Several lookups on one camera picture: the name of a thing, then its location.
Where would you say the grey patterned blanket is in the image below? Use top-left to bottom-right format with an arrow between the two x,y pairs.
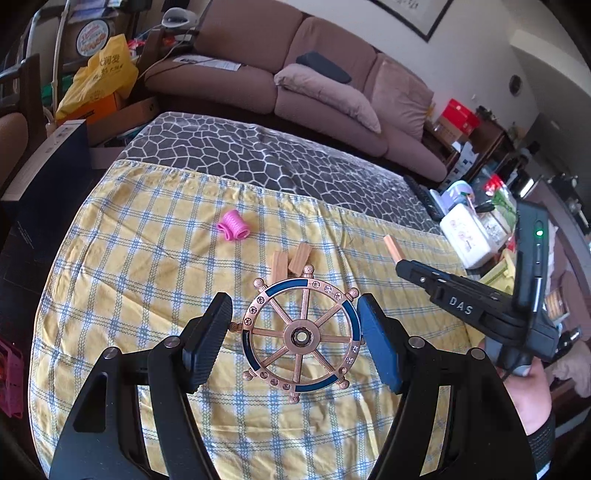
121,111 -> 444,236

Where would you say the pink plastic crate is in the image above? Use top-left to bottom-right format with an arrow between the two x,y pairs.
0,337 -> 24,418

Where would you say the dark blue cushion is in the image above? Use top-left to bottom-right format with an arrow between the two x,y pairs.
295,52 -> 352,85

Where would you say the yellow plaid cloth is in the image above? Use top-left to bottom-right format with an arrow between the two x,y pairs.
30,159 -> 485,480

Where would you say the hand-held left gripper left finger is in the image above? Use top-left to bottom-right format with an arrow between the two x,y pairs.
48,292 -> 234,480

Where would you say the yellow plastic bag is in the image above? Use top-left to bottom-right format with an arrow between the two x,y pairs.
55,33 -> 139,120

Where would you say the copper blue ship wheel spinner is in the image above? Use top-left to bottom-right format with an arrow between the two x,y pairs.
229,265 -> 365,406

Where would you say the dark wooden chair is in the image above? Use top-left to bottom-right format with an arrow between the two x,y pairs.
0,53 -> 47,185

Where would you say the white carton blue print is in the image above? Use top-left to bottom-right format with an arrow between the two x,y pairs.
445,141 -> 481,185

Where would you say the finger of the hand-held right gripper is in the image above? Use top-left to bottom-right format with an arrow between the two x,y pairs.
396,259 -> 490,324

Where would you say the person's right hand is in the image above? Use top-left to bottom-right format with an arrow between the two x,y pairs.
479,339 -> 554,438

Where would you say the pink square cushion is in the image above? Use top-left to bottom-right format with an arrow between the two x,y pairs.
372,60 -> 435,141

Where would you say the framed painting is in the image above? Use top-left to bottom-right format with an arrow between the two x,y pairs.
369,0 -> 455,42

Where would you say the grey white handheld device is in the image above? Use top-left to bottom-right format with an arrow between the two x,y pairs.
161,7 -> 197,34

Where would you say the open cardboard box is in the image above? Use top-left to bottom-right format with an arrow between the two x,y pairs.
88,97 -> 160,169

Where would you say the beige rumpled pillow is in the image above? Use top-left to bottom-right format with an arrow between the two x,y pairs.
274,63 -> 382,134

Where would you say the person's right forearm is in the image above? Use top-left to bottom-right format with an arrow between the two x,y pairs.
524,410 -> 557,480

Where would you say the orange box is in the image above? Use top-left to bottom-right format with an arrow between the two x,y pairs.
85,92 -> 123,125

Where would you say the red gift box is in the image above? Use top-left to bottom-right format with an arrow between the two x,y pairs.
436,98 -> 481,137

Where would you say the dark blue box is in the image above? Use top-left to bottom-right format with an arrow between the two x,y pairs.
0,119 -> 93,287

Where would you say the white pipe stand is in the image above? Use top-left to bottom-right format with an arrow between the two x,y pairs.
50,0 -> 75,125

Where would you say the cardboard box round label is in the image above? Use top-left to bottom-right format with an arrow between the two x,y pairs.
62,9 -> 125,61

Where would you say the brown sofa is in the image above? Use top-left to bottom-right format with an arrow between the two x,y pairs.
144,0 -> 448,183

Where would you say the black keyboard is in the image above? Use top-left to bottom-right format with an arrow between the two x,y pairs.
403,174 -> 444,221

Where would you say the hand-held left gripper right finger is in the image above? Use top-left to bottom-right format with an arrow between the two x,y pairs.
356,294 -> 539,480

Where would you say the white paper sheet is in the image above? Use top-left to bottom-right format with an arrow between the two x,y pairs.
174,54 -> 242,72

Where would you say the purple lidded container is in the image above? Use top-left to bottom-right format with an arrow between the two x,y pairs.
438,181 -> 476,208

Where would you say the dark wooden cabinet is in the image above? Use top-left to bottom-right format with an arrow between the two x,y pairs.
466,117 -> 518,185

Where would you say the white snack bag red print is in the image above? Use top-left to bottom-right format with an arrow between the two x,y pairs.
440,203 -> 492,268

